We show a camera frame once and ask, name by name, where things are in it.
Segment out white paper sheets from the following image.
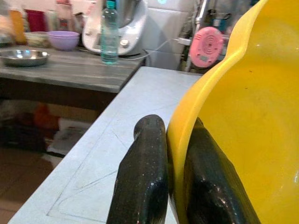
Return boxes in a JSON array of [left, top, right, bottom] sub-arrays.
[[48, 119, 92, 157]]

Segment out orange red bag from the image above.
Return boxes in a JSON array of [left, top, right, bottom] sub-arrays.
[[32, 104, 62, 133]]

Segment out tall orange bottle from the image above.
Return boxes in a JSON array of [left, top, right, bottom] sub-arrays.
[[9, 8, 28, 45]]

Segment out clear plastic water bottle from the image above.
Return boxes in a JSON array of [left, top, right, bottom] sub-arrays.
[[100, 0, 119, 65]]

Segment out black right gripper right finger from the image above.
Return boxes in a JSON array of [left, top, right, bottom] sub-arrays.
[[184, 117, 261, 224]]

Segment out jar with red label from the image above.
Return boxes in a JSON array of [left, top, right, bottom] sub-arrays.
[[56, 0, 73, 32]]

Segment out pink round kitchen scale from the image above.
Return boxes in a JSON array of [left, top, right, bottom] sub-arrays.
[[189, 26, 225, 67]]

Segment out clear plastic food container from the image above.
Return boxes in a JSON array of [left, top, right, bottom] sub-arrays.
[[24, 31, 51, 49]]

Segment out white kitchen food processor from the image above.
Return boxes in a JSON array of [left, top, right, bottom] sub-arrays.
[[81, 0, 149, 56]]

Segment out purple plastic bowl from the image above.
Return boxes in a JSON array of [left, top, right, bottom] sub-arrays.
[[47, 30, 80, 38], [48, 35, 80, 52]]

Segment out white power cable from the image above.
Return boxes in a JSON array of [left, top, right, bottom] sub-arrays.
[[119, 38, 192, 61]]

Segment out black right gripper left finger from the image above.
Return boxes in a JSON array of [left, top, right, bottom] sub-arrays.
[[106, 113, 169, 224]]

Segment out metal pole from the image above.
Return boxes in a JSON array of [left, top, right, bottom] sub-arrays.
[[195, 0, 209, 31]]

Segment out large yellow plastic bowl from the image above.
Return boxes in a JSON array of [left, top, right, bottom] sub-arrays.
[[166, 0, 299, 224]]

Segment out upright stainless steel plate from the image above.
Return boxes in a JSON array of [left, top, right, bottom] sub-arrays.
[[0, 49, 50, 68]]

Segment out red canister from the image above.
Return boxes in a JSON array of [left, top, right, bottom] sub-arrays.
[[25, 9, 47, 32]]

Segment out white cabinet appliance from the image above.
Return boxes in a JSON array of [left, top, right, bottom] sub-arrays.
[[140, 0, 199, 70]]

